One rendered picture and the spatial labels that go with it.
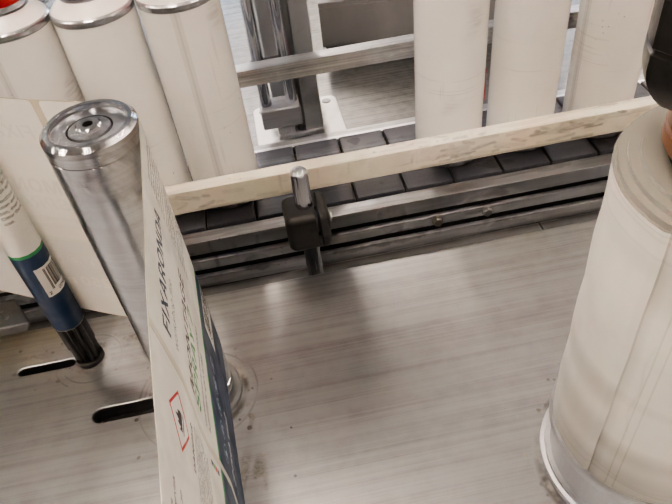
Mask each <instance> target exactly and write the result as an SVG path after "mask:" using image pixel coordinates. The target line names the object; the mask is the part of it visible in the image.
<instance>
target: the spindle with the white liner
mask: <svg viewBox="0 0 672 504"><path fill-rule="evenodd" d="M642 70H643V76H644V80H645V83H646V86H647V89H648V91H649V93H650V95H651V97H652V98H653V100H654V101H655V102H656V103H657V104H658V105H659V106H657V107H655V108H653V109H651V110H649V111H647V112H645V113H643V114H642V115H640V116H639V117H637V118H636V119H635V120H634V121H633V122H631V123H630V125H628V126H627V127H626V128H625V129H624V131H623V132H622V133H621V134H620V136H619V137H618V139H617V141H616V143H615V146H614V150H613V154H612V160H611V165H610V170H609V176H608V181H607V185H606V189H605V194H604V198H603V202H602V206H601V209H600V212H599V215H598V218H597V221H596V225H595V228H594V232H593V236H592V241H591V246H590V250H589V255H588V260H587V265H586V270H585V275H584V278H583V281H582V284H581V287H580V290H579V294H578V297H577V301H576V305H575V309H574V313H573V318H572V323H571V329H570V334H569V337H568V341H567V344H566V347H565V350H564V354H563V357H562V360H561V364H560V369H559V375H558V377H557V379H556V381H555V384H554V386H553V389H552V393H551V398H550V404H549V408H548V409H547V411H546V413H545V415H544V418H543V421H542V426H541V430H540V453H541V458H542V462H543V465H544V468H545V471H546V473H547V475H548V477H549V479H550V481H551V483H552V485H553V486H554V488H555V489H556V491H557V492H558V494H559V495H560V496H561V497H562V499H563V500H564V501H565V502H566V503H567V504H672V0H655V3H654V7H653V11H652V15H651V19H650V23H649V27H648V31H647V35H646V39H645V43H644V47H643V55H642Z"/></svg>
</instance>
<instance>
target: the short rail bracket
mask: <svg viewBox="0 0 672 504"><path fill-rule="evenodd" d="M290 180H291V185H292V191H293V196H288V197H285V198H284V199H283V201H282V210H283V216H284V221H285V227H286V231H287V236H288V241H289V245H290V248H291V249H292V250H294V251H301V250H304V255H305V260H306V265H307V271H308V276H311V275H316V274H321V273H324V269H323V263H322V257H321V251H320V246H321V244H320V238H319V231H318V225H317V219H318V224H319V228H320V232H321V236H322V241H323V244H324V246H326V245H329V244H330V243H331V241H332V232H331V225H330V224H331V223H333V218H332V213H331V210H328V209H327V205H326V201H325V197H324V195H323V194H322V193H321V192H319V191H315V192H314V200H315V206H316V213H317V219H316V214H315V210H314V206H313V201H312V195H311V189H310V183H309V177H308V172H307V170H306V168H304V167H302V166H296V167H294V168H292V170H291V171H290Z"/></svg>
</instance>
